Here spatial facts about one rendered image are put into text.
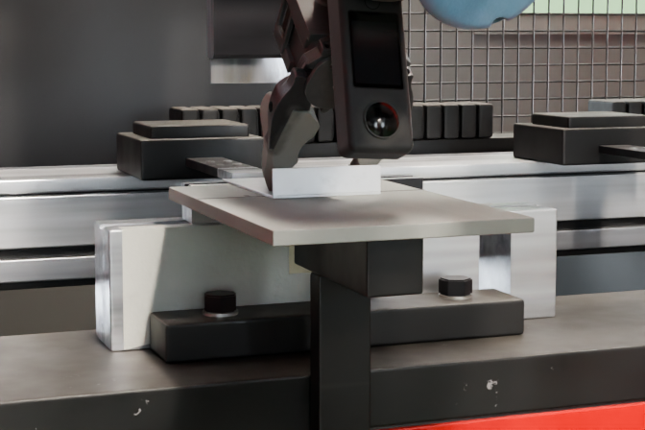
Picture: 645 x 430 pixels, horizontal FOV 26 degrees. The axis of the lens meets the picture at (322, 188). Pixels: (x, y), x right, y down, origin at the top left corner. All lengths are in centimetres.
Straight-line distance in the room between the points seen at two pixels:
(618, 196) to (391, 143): 68
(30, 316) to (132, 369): 207
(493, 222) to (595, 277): 88
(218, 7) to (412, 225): 31
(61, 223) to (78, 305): 178
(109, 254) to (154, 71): 57
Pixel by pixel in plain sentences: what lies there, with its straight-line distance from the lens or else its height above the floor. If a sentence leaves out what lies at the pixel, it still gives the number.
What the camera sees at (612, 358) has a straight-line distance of 113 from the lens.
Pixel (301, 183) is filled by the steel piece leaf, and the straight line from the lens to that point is 102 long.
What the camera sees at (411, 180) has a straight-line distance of 117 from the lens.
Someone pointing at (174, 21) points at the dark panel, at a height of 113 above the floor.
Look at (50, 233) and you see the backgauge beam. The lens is 134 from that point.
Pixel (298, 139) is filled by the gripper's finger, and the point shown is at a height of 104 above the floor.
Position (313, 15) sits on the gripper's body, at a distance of 97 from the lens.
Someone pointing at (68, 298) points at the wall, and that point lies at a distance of 311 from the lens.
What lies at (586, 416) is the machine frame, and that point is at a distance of 113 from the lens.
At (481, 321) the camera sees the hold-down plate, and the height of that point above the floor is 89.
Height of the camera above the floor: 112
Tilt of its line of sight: 6 degrees down
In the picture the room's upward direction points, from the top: straight up
